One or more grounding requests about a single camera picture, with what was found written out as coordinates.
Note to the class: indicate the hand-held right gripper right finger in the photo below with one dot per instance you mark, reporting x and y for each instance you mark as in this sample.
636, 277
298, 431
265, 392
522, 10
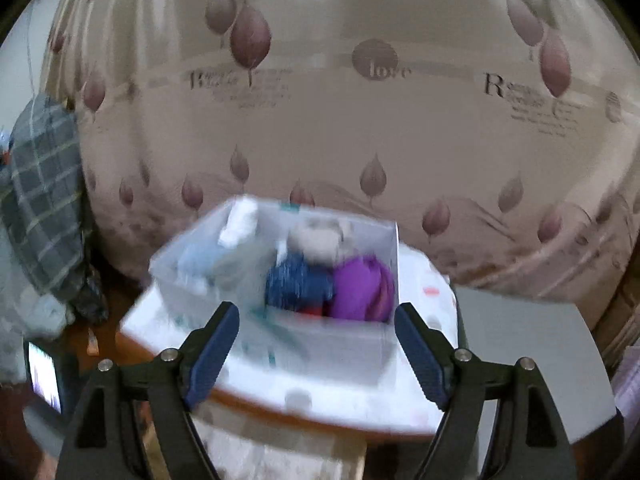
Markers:
420, 355

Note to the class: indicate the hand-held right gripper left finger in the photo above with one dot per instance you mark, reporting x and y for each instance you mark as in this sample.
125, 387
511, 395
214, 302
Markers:
215, 350

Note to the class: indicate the white cardboard shoe box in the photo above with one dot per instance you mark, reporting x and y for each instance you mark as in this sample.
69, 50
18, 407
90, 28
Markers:
340, 350

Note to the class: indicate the light blue underwear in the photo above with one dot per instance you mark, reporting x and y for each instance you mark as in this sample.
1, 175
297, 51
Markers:
200, 267

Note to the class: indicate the grey ribbed underwear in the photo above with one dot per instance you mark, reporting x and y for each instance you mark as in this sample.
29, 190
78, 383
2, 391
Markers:
245, 270

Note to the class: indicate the purple underwear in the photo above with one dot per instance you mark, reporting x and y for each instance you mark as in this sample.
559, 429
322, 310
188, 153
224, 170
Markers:
362, 287

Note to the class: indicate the navy floral underwear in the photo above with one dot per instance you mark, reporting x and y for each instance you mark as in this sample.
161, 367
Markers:
297, 282

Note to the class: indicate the white sock bundle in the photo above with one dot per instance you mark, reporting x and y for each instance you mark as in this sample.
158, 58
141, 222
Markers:
240, 222

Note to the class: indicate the light grey cloth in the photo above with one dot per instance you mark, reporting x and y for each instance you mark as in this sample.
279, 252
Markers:
30, 320

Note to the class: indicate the white patterned cover cloth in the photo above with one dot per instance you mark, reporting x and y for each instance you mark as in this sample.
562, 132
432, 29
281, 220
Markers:
350, 400

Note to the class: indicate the brown wooden nightstand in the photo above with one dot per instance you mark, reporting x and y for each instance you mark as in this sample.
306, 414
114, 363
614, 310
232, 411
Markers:
300, 417

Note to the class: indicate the grey plaid cloth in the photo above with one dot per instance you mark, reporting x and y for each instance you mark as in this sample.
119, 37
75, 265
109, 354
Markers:
45, 185

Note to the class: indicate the beige leaf print curtain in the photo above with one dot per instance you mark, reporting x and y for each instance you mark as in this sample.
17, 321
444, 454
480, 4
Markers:
350, 135

